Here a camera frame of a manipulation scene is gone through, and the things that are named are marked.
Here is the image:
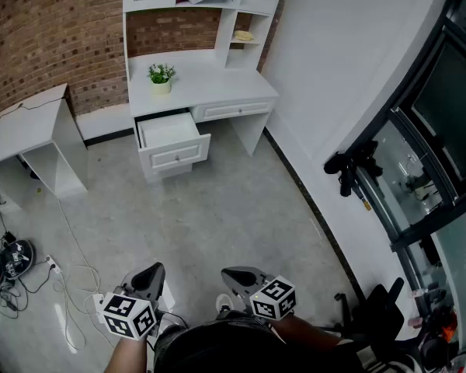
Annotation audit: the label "person's right forearm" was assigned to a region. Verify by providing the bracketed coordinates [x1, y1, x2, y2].
[270, 312, 349, 351]

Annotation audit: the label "person's grey white harness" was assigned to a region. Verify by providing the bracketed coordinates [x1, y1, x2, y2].
[353, 340, 424, 373]

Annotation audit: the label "white power strip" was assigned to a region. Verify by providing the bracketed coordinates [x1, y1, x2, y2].
[45, 254, 63, 274]

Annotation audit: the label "person's left forearm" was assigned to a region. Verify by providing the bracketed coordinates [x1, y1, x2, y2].
[103, 335, 156, 373]

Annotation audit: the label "dark equipment pile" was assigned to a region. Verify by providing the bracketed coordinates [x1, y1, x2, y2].
[407, 281, 465, 368]

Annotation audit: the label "black framed glass window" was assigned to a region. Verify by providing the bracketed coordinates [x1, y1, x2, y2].
[349, 0, 466, 326]

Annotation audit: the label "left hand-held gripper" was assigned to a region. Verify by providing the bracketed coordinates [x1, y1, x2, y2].
[100, 263, 166, 341]

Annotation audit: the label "tangled black floor cables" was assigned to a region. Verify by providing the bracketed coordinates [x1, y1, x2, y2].
[0, 262, 59, 321]

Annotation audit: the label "white desk with hutch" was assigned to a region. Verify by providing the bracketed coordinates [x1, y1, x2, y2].
[122, 0, 289, 184]

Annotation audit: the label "white side table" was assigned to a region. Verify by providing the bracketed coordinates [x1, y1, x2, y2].
[0, 83, 89, 213]

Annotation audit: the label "person's black patterned clothing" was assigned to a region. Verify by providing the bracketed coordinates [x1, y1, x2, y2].
[153, 309, 424, 373]

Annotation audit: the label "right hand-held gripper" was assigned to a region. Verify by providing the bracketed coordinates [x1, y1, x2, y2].
[221, 266, 297, 321]

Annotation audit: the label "black hanging equipment bundle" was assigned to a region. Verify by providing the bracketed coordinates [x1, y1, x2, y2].
[324, 140, 384, 212]

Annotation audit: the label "potted green flower plant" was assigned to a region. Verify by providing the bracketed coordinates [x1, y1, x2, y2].
[146, 63, 177, 96]

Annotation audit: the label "long white cable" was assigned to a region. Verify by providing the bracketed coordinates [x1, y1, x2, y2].
[52, 196, 102, 351]

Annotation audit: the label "black office chair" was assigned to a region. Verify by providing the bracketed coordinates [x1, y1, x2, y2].
[333, 277, 407, 343]

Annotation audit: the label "black cable with plug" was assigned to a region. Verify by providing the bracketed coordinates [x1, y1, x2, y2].
[0, 91, 69, 128]

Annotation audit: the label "person's right white shoe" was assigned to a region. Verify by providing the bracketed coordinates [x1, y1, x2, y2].
[216, 293, 234, 315]

